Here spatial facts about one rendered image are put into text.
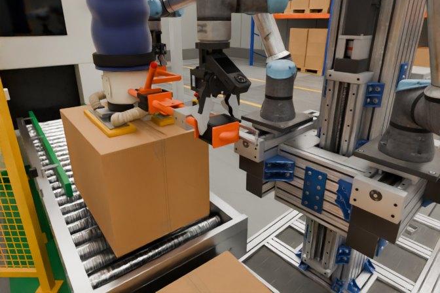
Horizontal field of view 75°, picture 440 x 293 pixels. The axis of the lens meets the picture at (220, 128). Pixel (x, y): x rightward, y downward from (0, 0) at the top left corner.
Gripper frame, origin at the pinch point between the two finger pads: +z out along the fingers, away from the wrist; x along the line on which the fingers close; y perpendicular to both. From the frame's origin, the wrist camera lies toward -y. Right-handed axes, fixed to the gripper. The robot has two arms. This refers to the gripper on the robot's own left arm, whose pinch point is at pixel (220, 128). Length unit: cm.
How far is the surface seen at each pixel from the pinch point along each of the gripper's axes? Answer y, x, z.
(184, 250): 25, -2, 57
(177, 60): 308, -159, 26
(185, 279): 18, 2, 64
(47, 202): 94, 35, 58
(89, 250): 55, 26, 64
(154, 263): 26, 10, 57
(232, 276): 9, -13, 64
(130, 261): 38, 15, 63
